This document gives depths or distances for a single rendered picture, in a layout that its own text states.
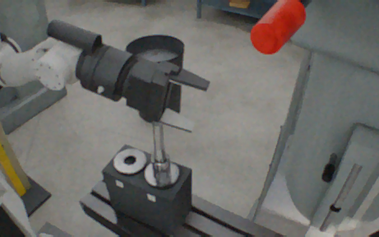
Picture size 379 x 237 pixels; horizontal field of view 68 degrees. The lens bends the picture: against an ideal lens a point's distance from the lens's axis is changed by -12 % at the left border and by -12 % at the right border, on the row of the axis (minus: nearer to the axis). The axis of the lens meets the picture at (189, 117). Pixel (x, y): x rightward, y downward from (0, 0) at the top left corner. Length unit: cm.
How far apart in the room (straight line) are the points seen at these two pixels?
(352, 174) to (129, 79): 36
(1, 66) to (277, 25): 65
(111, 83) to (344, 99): 35
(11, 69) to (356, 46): 62
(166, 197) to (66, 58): 43
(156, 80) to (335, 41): 28
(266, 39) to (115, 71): 37
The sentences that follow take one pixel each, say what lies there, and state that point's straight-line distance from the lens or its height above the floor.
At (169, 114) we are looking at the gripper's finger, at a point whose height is 141.
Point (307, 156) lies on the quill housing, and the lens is 46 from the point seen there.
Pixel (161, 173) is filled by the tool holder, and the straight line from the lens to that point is 80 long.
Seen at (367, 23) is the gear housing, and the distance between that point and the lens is 31.
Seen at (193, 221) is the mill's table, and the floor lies 94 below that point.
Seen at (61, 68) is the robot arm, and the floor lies 152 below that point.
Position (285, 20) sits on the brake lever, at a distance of 19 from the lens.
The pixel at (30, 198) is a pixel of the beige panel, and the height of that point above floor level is 3.
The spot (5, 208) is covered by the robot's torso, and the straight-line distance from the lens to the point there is 75.
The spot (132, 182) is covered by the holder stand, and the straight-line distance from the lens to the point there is 84.
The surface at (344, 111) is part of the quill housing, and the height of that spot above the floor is 156.
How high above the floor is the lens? 178
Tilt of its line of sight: 40 degrees down
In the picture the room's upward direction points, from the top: straight up
